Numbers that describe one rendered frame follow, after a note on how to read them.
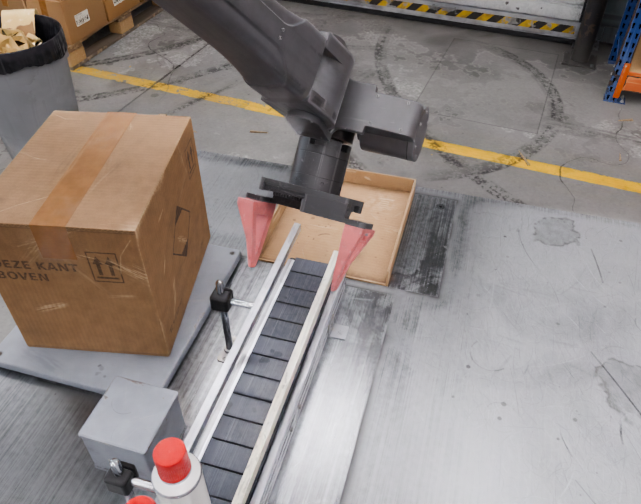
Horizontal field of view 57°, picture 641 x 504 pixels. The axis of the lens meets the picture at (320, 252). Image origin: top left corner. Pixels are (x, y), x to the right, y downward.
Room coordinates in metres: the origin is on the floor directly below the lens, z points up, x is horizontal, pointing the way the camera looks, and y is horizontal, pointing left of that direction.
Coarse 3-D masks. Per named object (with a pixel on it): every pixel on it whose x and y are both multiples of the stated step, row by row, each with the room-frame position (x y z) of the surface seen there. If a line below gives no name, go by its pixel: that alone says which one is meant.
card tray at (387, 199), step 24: (360, 192) 1.06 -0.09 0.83; (384, 192) 1.06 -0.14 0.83; (408, 192) 1.06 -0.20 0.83; (288, 216) 0.98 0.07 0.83; (312, 216) 0.98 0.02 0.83; (360, 216) 0.98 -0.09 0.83; (384, 216) 0.98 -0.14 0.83; (312, 240) 0.90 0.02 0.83; (336, 240) 0.90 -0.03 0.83; (384, 240) 0.90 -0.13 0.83; (360, 264) 0.83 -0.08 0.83; (384, 264) 0.83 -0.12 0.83
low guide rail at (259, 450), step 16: (336, 256) 0.77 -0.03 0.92; (320, 288) 0.69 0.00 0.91; (320, 304) 0.66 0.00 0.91; (304, 336) 0.59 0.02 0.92; (288, 368) 0.53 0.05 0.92; (288, 384) 0.50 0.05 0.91; (272, 416) 0.45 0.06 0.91; (272, 432) 0.43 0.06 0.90; (256, 448) 0.40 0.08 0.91; (256, 464) 0.38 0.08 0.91; (240, 496) 0.34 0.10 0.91
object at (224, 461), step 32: (288, 288) 0.72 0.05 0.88; (288, 320) 0.65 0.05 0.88; (256, 352) 0.58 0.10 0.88; (288, 352) 0.58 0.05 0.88; (256, 384) 0.52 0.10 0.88; (224, 416) 0.47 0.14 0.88; (256, 416) 0.47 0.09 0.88; (224, 448) 0.42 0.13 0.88; (224, 480) 0.37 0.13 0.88; (256, 480) 0.37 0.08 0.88
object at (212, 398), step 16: (288, 240) 0.76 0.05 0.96; (272, 272) 0.68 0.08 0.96; (256, 304) 0.61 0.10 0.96; (256, 320) 0.59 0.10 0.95; (240, 336) 0.55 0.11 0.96; (240, 352) 0.53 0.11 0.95; (224, 368) 0.49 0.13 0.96; (224, 384) 0.47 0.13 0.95; (208, 400) 0.44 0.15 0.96; (208, 416) 0.42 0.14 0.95; (192, 432) 0.39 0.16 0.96; (192, 448) 0.38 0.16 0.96
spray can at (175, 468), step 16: (160, 448) 0.30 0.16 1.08; (176, 448) 0.30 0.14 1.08; (160, 464) 0.29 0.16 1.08; (176, 464) 0.29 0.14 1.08; (192, 464) 0.31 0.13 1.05; (160, 480) 0.29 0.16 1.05; (176, 480) 0.29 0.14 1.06; (192, 480) 0.29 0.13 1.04; (160, 496) 0.28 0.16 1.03; (176, 496) 0.28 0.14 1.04; (192, 496) 0.28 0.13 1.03; (208, 496) 0.30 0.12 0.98
